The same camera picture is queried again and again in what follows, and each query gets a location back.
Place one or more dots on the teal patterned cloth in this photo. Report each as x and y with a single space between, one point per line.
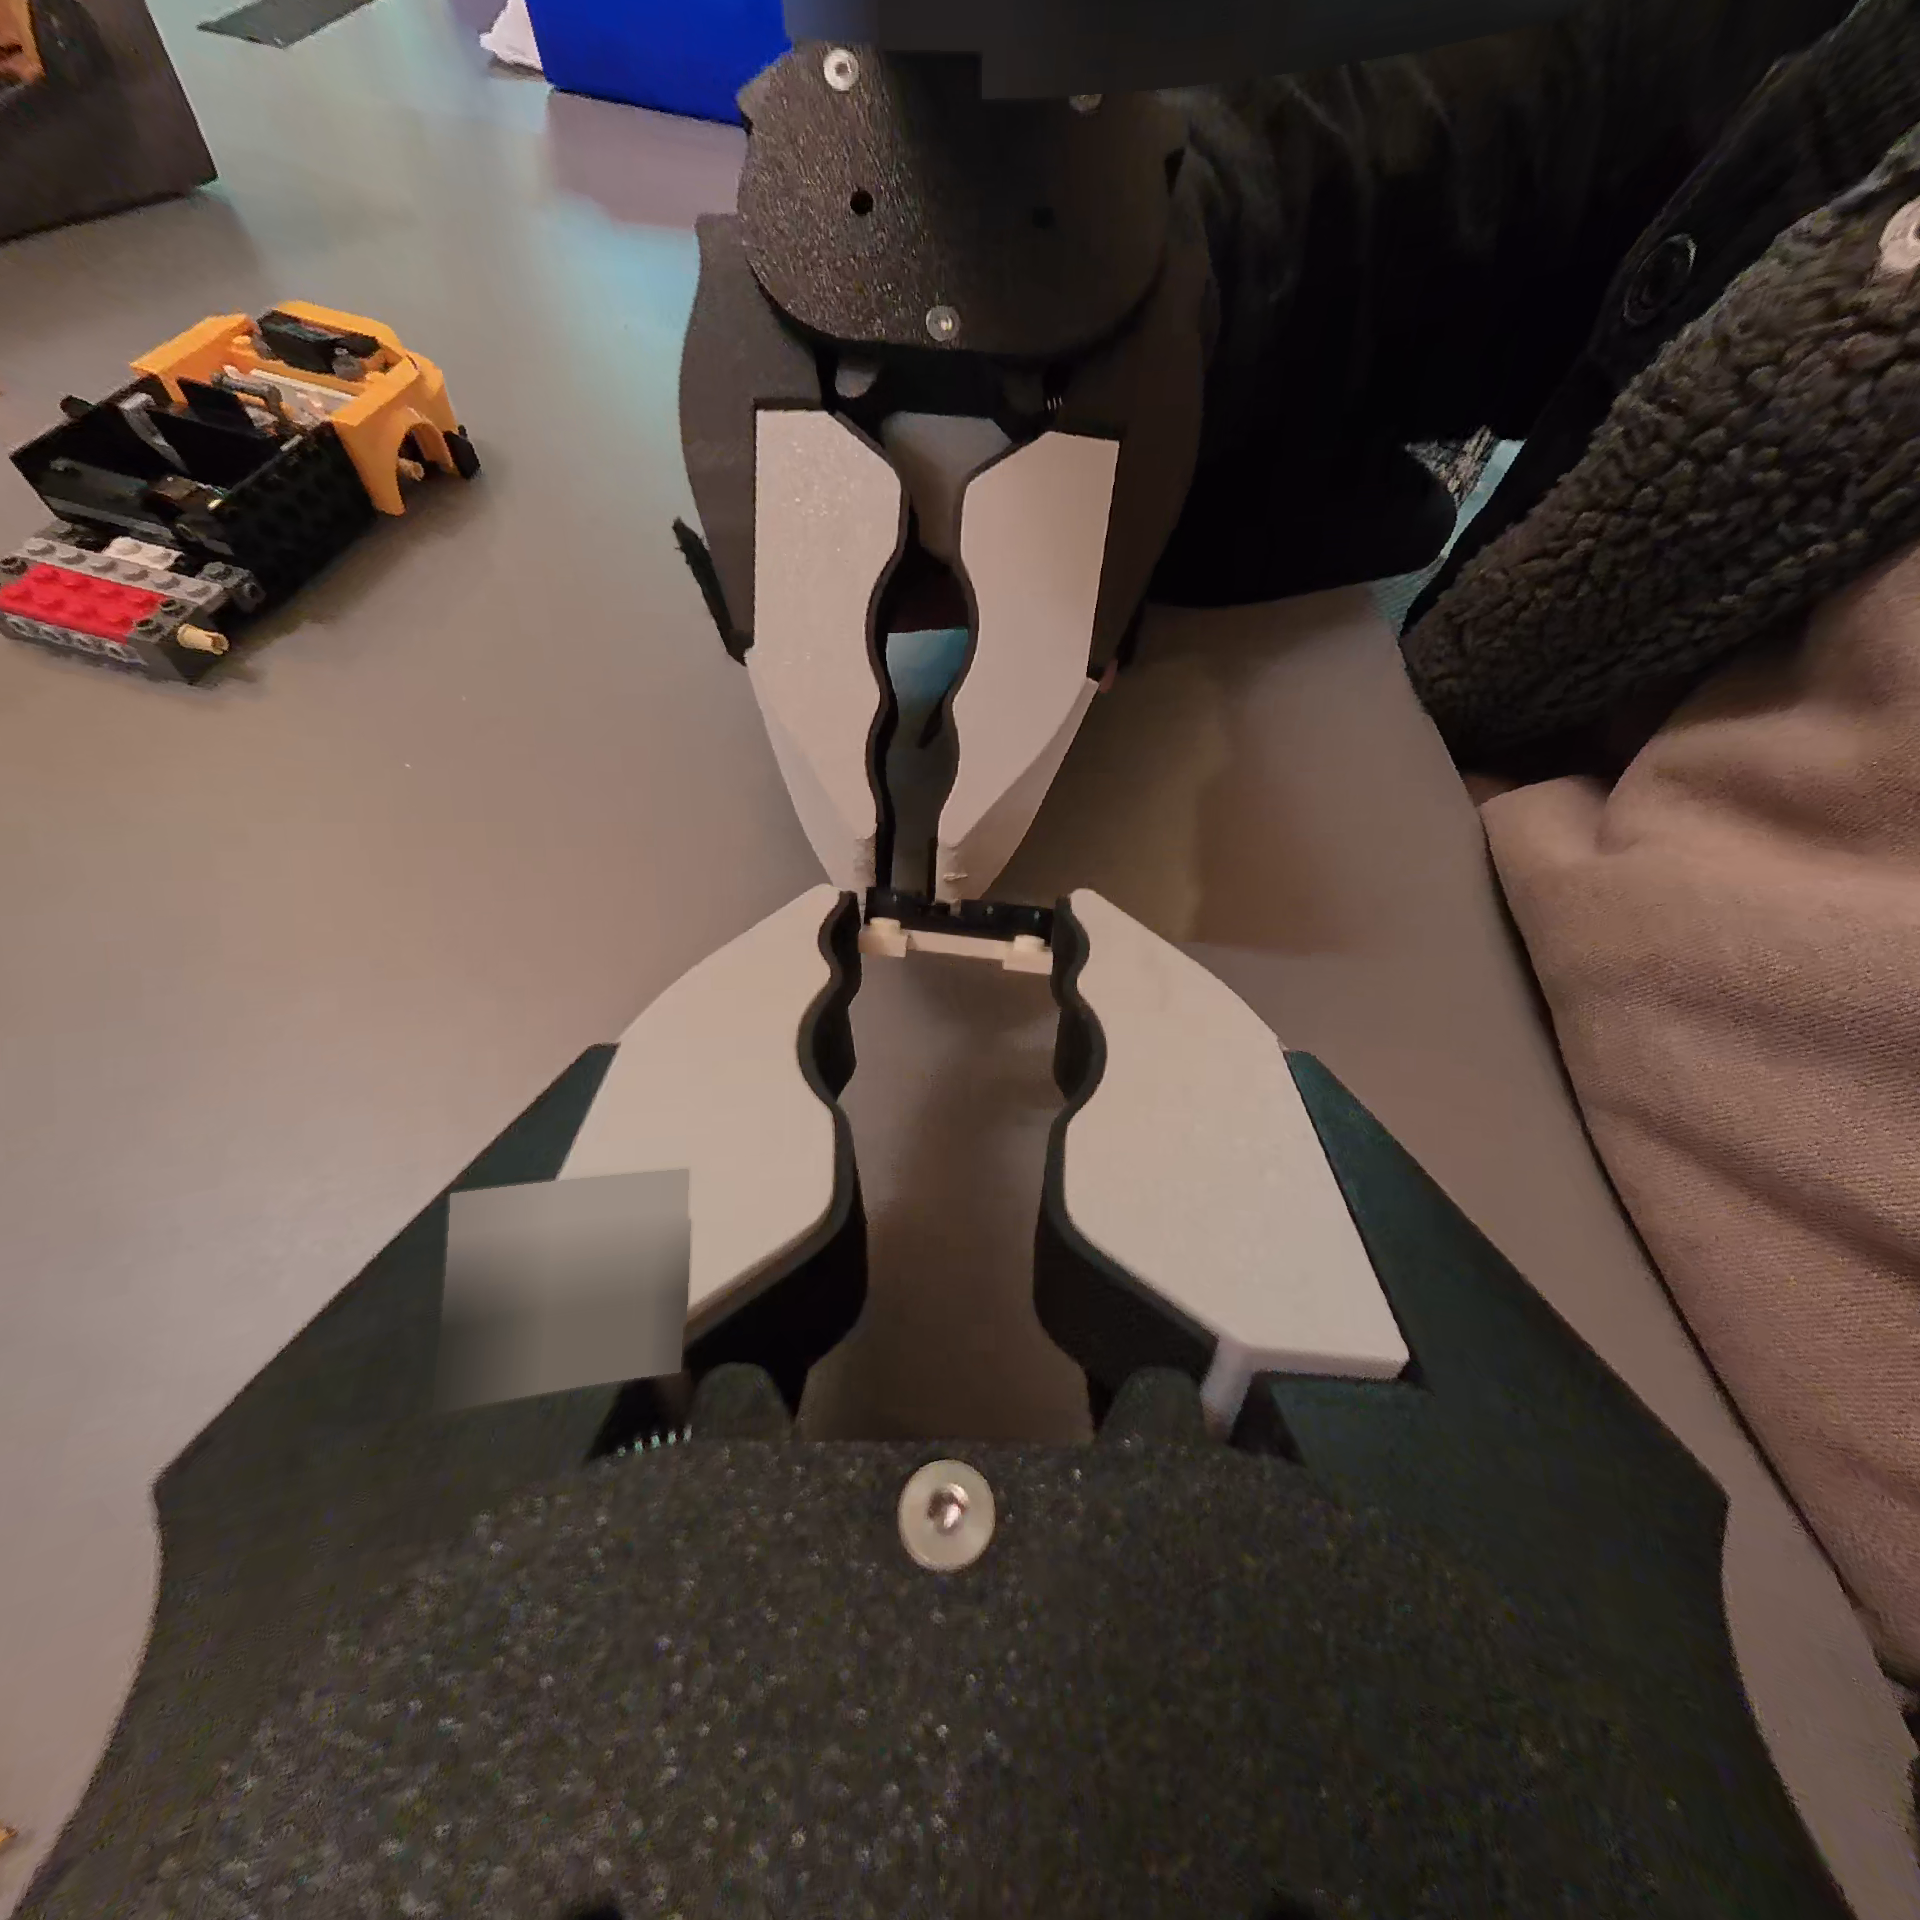
1464 468

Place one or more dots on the dark flat strip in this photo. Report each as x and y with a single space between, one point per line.
277 13

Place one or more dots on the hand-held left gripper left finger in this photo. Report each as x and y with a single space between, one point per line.
734 1109

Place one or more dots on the white paper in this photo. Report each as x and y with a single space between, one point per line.
518 30

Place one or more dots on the dark cardboard box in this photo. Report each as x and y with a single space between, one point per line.
77 106

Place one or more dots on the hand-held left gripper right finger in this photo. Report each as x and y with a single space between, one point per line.
1214 1171

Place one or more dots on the blue plastic container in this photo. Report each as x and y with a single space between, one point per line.
661 53

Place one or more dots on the small black and white lego piece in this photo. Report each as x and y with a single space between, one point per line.
962 944

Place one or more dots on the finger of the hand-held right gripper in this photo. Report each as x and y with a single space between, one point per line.
1044 600
819 600

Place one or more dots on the dark fleece jacket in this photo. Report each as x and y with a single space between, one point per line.
1694 510

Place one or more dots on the orange and black lego vehicle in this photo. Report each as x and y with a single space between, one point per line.
224 480

